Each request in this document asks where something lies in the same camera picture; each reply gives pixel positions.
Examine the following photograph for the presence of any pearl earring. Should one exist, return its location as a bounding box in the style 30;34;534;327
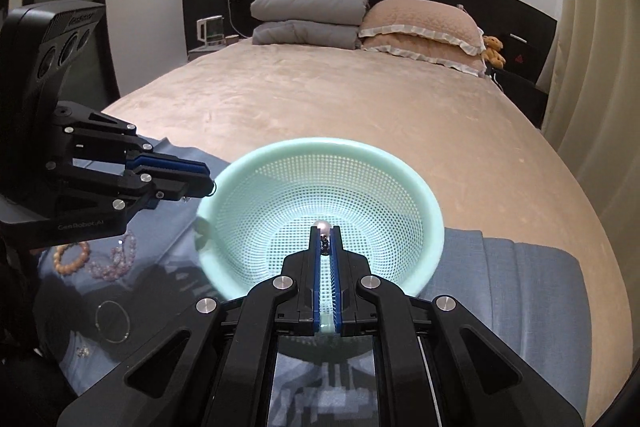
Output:
314;220;332;256

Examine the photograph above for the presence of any pink crystal bead bracelet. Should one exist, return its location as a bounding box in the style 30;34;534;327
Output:
88;231;139;281

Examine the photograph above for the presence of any orange bead bracelet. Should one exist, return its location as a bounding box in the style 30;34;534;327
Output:
52;239;92;275

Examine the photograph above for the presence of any large silver hoop earring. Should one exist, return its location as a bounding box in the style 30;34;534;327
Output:
94;300;131;345

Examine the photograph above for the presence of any mint green plastic basket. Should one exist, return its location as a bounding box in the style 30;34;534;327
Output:
194;135;446;338

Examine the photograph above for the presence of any blue cloth mat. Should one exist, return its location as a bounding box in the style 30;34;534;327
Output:
35;199;590;426

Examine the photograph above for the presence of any white appliance on nightstand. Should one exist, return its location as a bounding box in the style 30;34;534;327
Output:
196;15;226;46

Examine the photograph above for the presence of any beige bed cover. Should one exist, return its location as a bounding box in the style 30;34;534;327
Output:
107;42;632;424

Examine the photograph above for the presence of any lower grey folded quilt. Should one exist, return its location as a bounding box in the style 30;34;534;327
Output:
252;20;360;50

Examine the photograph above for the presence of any grey folded quilt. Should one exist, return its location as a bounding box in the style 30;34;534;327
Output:
250;0;369;26
252;20;360;50

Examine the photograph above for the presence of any lower pink ruffled pillow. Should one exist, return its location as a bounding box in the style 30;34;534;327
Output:
361;34;486;77

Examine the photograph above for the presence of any pink ruffled pillow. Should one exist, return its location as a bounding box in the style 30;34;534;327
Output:
361;34;486;77
359;0;485;56

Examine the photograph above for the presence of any upper grey folded quilt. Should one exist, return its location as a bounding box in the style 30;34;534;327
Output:
250;0;369;26

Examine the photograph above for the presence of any black nightstand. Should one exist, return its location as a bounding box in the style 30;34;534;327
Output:
495;69;548;129

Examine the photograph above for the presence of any upper pink ruffled pillow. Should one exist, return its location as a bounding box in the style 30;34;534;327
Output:
359;0;485;56

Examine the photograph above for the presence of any brown teddy bear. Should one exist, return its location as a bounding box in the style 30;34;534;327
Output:
483;36;506;69

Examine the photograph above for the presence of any cream curtain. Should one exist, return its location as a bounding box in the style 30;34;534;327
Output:
541;0;640;287

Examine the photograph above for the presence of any black camera box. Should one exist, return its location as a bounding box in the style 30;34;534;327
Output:
1;0;105;112

